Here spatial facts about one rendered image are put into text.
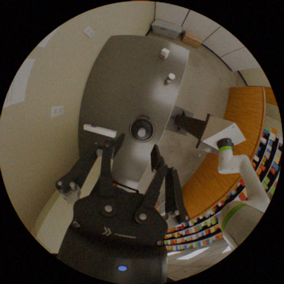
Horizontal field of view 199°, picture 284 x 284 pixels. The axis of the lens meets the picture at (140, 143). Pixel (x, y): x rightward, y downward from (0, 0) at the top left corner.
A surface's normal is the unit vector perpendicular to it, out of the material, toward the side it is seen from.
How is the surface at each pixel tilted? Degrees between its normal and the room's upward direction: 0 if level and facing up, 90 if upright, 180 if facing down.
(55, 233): 90
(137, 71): 0
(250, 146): 90
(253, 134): 90
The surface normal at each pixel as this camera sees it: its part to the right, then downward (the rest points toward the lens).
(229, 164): -0.68, -0.40
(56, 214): 0.31, -0.87
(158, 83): -0.07, 0.39
